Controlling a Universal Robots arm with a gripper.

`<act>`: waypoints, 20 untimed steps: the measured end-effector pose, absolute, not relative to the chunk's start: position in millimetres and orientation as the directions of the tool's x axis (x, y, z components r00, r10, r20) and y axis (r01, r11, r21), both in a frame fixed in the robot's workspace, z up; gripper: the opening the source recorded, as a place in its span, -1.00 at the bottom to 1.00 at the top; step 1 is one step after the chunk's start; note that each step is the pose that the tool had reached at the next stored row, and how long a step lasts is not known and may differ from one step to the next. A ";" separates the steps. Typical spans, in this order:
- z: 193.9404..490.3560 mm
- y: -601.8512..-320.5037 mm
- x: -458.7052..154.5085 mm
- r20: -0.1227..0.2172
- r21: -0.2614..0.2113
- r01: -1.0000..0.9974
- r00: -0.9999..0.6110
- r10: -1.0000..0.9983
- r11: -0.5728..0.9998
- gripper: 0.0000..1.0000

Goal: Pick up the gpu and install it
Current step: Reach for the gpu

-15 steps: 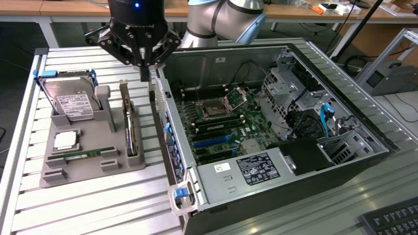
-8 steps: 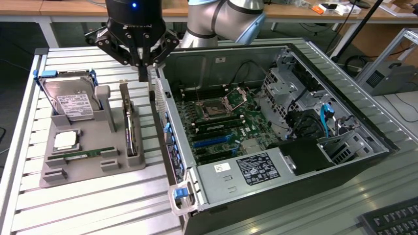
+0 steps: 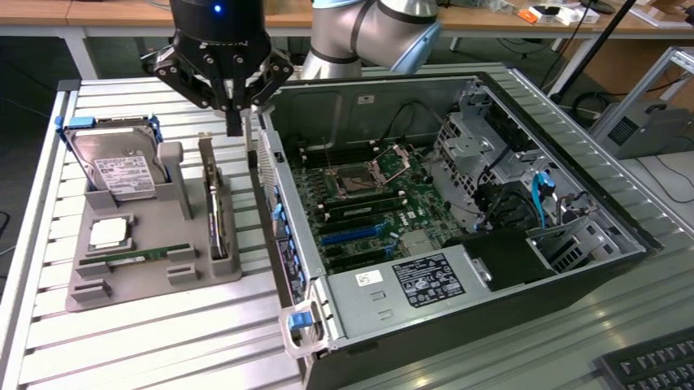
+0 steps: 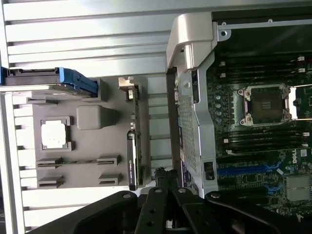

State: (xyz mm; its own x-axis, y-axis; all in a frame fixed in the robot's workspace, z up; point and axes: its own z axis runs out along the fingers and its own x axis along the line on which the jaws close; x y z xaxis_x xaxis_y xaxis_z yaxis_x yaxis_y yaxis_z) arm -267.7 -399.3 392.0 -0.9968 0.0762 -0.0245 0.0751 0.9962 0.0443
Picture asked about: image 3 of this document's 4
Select grey metal disk bay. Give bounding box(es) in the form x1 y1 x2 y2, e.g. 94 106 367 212
525 214 636 280

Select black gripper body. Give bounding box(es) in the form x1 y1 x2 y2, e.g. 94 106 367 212
171 0 273 110

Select hard disk in blue carrier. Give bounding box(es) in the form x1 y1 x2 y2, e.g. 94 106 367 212
54 115 167 202

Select grey computer tower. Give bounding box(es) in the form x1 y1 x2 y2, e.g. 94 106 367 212
590 97 694 159

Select blue data wire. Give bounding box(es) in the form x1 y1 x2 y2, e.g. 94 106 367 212
534 170 558 229

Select grey power supply unit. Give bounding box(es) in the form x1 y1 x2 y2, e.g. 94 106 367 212
311 243 496 340

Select wooden top desk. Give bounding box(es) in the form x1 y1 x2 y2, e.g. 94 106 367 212
0 0 315 80
437 0 694 98

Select grey plastic parts rack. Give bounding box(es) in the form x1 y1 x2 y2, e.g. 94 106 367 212
63 141 245 313

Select black installed RAM stick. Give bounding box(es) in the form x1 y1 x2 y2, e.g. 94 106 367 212
323 197 408 223

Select green RAM stick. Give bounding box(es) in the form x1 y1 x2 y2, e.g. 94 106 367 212
85 246 171 266

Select black keyboard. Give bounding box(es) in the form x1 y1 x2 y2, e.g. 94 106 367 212
593 327 694 390

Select metal socket cover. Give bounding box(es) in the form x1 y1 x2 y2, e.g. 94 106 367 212
367 144 418 183

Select grey metal drive cage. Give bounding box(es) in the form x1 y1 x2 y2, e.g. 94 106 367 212
433 87 549 228

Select silver chipset heat sink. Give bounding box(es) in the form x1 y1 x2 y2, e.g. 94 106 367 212
401 233 442 258

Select small white box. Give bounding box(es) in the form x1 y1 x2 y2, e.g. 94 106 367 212
553 7 601 26

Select black expansion slot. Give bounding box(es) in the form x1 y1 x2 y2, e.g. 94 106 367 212
329 259 391 274
325 248 390 263
315 219 379 236

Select graphics card with metal bracket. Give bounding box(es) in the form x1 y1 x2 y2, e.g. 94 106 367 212
195 130 233 261

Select black tripod pole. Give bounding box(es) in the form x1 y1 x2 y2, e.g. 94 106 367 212
546 0 640 98

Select CPU socket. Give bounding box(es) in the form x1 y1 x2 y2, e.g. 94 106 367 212
333 164 381 200

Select open black PC case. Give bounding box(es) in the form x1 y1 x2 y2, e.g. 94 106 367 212
241 71 666 390

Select silver CPU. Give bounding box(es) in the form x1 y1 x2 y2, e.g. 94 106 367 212
89 218 133 249

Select aluminium profile frame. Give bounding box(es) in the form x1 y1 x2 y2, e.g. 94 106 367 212
588 46 694 135

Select green motherboard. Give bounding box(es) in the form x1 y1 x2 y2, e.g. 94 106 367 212
285 137 473 275

